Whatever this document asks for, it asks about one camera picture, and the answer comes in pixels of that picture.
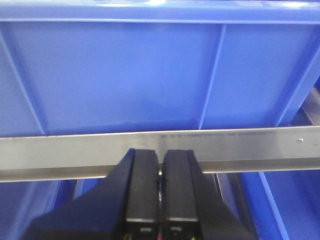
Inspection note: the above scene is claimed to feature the blue bin upper left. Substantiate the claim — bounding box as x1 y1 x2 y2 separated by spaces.
0 0 320 137

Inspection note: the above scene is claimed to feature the blue bin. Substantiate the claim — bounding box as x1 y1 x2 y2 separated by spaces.
0 178 86 240
0 0 320 137

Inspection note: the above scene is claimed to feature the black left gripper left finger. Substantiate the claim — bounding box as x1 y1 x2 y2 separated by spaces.
21 148 159 240

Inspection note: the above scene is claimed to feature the stainless steel shelf rack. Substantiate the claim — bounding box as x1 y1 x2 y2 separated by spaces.
0 125 320 182

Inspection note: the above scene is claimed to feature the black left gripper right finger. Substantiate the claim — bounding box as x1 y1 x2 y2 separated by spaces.
161 150 255 240

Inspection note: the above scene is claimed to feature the blue bin lower left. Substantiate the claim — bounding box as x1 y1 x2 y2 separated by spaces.
0 178 86 240

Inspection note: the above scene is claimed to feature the blue bin nested upper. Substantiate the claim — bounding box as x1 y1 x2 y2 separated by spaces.
214 170 320 240

